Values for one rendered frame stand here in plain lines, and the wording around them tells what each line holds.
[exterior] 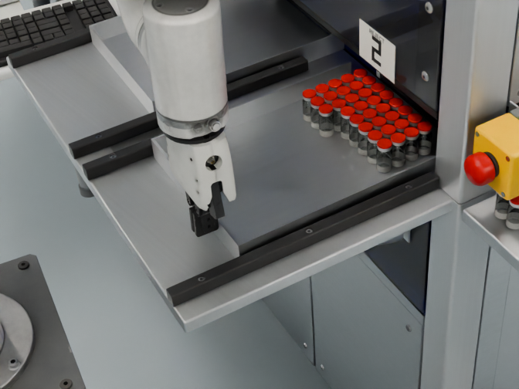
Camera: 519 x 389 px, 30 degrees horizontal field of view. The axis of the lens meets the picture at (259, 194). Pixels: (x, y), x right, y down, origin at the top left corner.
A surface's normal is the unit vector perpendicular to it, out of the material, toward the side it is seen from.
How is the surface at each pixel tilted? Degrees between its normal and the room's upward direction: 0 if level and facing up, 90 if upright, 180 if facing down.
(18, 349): 0
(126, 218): 0
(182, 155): 89
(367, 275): 90
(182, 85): 89
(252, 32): 0
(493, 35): 90
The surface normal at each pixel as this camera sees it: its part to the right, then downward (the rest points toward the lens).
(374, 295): -0.87, 0.36
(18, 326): -0.07, -0.75
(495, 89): 0.48, 0.55
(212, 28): 0.82, 0.35
